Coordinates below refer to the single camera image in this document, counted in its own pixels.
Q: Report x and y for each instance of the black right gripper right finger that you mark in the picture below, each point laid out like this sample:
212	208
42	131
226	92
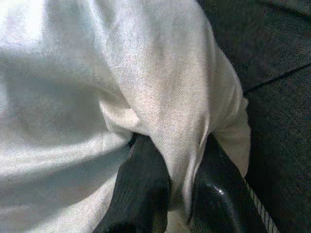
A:
218	199

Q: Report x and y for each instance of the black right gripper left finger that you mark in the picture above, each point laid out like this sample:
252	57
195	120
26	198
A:
141	189

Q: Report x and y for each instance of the white pillow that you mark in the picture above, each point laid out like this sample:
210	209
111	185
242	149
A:
145	72

